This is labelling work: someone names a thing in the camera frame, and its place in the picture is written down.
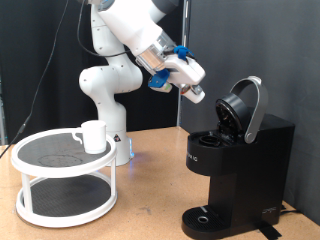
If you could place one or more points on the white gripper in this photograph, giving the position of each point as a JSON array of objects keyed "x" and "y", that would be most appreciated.
[{"x": 185, "y": 71}]

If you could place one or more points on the black Keurig coffee machine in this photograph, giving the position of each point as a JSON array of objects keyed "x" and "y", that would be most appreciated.
[{"x": 253, "y": 173}]

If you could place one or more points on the white plastic mug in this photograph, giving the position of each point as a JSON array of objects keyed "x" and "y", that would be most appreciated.
[{"x": 95, "y": 136}]

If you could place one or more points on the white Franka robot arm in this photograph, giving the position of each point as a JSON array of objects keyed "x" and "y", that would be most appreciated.
[{"x": 106, "y": 80}]

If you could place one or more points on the grey partition panel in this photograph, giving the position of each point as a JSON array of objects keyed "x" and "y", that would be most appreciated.
[{"x": 250, "y": 40}]

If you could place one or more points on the white two-tier turntable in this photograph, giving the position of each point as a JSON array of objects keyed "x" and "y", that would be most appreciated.
[{"x": 63, "y": 166}]

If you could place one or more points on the black curtain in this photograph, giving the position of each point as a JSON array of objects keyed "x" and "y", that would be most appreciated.
[{"x": 26, "y": 50}]

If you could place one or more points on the wrist camera on blue mount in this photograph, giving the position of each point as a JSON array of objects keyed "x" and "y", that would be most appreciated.
[{"x": 159, "y": 80}]

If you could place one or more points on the metal frame post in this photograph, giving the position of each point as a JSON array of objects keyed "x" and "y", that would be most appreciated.
[{"x": 2, "y": 126}]

